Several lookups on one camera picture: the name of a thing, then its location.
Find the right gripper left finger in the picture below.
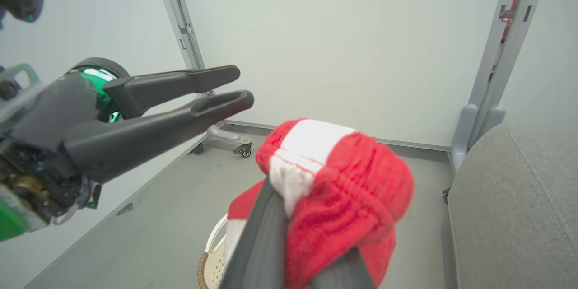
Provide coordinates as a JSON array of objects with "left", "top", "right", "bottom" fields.
[{"left": 219, "top": 177, "right": 290, "bottom": 289}]

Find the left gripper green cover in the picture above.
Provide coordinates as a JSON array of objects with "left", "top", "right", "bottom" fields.
[{"left": 0, "top": 65, "right": 255, "bottom": 242}]

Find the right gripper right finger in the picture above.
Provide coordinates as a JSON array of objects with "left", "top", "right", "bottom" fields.
[{"left": 309, "top": 247, "right": 376, "bottom": 289}]

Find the red and white jersey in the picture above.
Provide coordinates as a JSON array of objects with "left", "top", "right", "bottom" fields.
[{"left": 224, "top": 118, "right": 415, "bottom": 289}]

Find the grey fabric sofa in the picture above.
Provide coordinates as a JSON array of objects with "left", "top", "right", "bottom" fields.
[{"left": 447, "top": 120, "right": 578, "bottom": 289}]

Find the white and brown laundry basket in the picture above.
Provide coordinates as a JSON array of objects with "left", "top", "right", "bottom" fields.
[{"left": 197, "top": 214, "right": 232, "bottom": 289}]

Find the red object behind partition gap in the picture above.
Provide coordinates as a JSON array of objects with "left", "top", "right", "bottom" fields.
[{"left": 498, "top": 0, "right": 525, "bottom": 44}]

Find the teal left camera mount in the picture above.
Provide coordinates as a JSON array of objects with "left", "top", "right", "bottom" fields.
[{"left": 0, "top": 63, "right": 42, "bottom": 100}]

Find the grey partition bottom rail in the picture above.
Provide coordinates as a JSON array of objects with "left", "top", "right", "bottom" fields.
[{"left": 220, "top": 119, "right": 452, "bottom": 152}]

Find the grey double partition post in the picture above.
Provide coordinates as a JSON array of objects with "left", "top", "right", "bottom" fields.
[{"left": 451, "top": 0, "right": 552, "bottom": 173}]

